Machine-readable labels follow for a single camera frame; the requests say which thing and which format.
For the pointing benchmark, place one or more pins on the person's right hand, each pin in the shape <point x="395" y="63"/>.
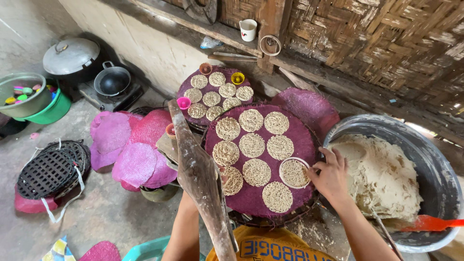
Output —
<point x="331" y="179"/>

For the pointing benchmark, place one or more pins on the person's left hand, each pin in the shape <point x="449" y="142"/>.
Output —
<point x="222" y="173"/>

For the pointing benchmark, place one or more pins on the person's left fingers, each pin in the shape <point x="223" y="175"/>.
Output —
<point x="222" y="173"/>

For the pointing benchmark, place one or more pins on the long wooden press lever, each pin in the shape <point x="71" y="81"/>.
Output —
<point x="197" y="170"/>

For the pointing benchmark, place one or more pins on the group of round noodle discs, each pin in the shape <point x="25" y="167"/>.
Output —
<point x="252" y="145"/>
<point x="211" y="98"/>

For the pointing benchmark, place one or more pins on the grey metal press block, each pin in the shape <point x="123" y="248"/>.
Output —
<point x="166" y="148"/>

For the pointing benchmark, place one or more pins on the olive metal pot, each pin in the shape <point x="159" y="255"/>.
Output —
<point x="159" y="194"/>

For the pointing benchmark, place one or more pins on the small orange plastic cup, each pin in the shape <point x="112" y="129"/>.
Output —
<point x="170" y="130"/>

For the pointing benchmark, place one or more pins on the small pink plastic cup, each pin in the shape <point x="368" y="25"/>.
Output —
<point x="183" y="103"/>

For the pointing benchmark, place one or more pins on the purple round woven mat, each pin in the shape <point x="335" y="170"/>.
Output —
<point x="188" y="85"/>
<point x="301" y="145"/>
<point x="308" y="107"/>

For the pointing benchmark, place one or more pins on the person's yellow shirt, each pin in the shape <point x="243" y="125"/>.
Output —
<point x="270" y="246"/>

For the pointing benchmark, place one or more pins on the pile of pink round mats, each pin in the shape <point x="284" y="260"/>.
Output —
<point x="134" y="163"/>

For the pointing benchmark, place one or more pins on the small yellow plastic cup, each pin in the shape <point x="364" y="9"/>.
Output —
<point x="237" y="78"/>

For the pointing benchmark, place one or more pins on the small brown plastic cup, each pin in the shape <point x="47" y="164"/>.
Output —
<point x="205" y="68"/>

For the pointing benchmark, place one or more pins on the teal plastic stool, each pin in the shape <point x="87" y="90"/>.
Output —
<point x="147" y="249"/>

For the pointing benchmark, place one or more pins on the grey gas stove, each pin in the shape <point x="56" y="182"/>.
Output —
<point x="116" y="99"/>

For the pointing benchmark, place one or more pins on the clear plastic bag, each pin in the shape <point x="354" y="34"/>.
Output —
<point x="210" y="42"/>

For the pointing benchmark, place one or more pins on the black wok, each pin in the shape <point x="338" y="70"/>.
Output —
<point x="113" y="81"/>

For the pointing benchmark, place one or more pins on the pink round mat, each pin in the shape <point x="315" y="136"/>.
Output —
<point x="31" y="205"/>
<point x="100" y="252"/>

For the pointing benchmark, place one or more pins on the white mug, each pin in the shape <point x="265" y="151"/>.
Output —
<point x="248" y="30"/>

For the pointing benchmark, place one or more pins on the pale dough mass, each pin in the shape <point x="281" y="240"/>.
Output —
<point x="380" y="177"/>

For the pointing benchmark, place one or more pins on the large black cooking pot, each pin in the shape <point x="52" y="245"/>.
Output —
<point x="87" y="74"/>

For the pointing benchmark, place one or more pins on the stack of black woven trays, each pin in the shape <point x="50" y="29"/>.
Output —
<point x="52" y="170"/>

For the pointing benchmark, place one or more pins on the thin metal rod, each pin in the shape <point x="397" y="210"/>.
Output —
<point x="386" y="234"/>

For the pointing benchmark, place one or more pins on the green plastic basin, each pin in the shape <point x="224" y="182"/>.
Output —
<point x="54" y="110"/>

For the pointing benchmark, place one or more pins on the colourful patterned cloth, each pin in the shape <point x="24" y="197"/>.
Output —
<point x="58" y="252"/>

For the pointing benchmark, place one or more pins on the large metal pot lid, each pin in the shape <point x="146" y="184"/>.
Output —
<point x="70" y="56"/>

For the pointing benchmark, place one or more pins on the small pink lid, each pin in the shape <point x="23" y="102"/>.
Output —
<point x="34" y="135"/>

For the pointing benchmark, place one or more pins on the grey plastic basin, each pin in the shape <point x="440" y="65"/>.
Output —
<point x="29" y="105"/>

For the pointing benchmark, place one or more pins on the heap of small coloured cups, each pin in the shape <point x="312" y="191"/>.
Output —
<point x="25" y="92"/>

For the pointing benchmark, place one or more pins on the large grey metal basin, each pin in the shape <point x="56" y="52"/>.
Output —
<point x="435" y="166"/>

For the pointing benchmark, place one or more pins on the red plastic spatula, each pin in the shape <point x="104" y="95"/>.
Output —
<point x="431" y="223"/>

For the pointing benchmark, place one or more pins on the wooden post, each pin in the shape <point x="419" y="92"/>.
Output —
<point x="270" y="18"/>

